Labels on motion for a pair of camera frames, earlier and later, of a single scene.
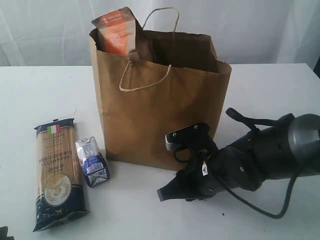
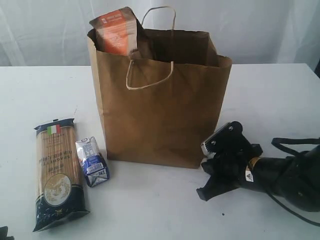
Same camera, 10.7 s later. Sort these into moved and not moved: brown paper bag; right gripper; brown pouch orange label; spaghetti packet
Moved: right gripper
Not moved: brown paper bag; brown pouch orange label; spaghetti packet
